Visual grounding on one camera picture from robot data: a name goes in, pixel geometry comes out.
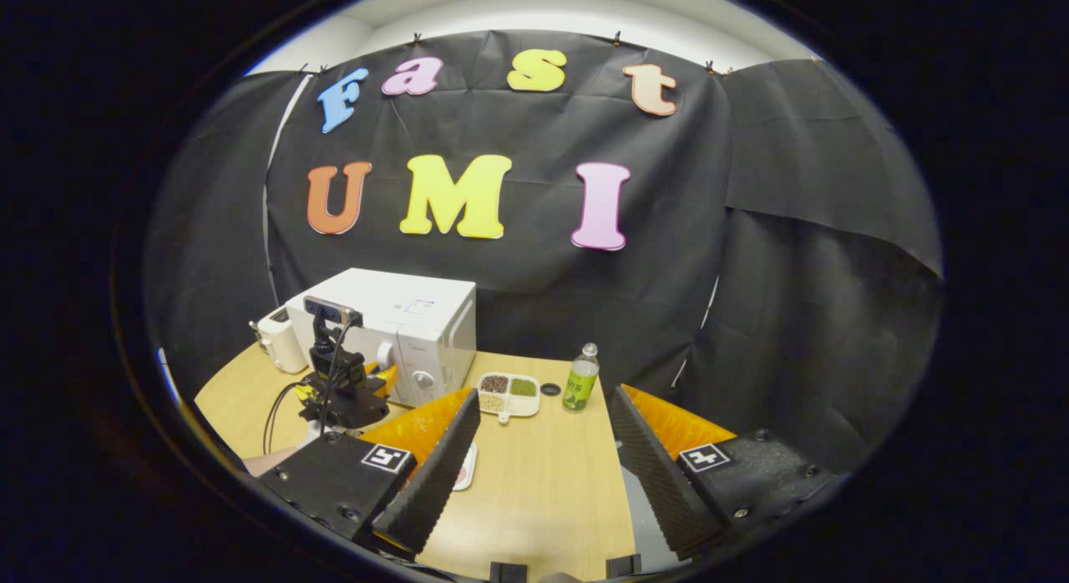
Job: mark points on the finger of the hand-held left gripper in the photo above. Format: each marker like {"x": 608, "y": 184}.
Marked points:
{"x": 382, "y": 376}

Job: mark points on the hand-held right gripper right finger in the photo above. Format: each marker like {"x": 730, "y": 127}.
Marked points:
{"x": 660, "y": 483}

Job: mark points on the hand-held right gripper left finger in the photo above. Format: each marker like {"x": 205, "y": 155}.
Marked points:
{"x": 434, "y": 483}

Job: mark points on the white plate of red food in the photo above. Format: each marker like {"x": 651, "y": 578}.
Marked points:
{"x": 466, "y": 470}

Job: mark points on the white microwave oven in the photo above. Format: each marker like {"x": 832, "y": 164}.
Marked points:
{"x": 384, "y": 303}

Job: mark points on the white toaster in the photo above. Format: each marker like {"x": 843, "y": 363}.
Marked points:
{"x": 282, "y": 341}

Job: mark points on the divided white plate of beans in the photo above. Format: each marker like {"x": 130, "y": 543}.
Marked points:
{"x": 509, "y": 395}

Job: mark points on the green drink bottle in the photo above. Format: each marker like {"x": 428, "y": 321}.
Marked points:
{"x": 580, "y": 387}

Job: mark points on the small black round lid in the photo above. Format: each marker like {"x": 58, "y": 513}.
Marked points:
{"x": 550, "y": 389}

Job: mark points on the black backdrop cloth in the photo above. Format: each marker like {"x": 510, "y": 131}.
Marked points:
{"x": 752, "y": 232}

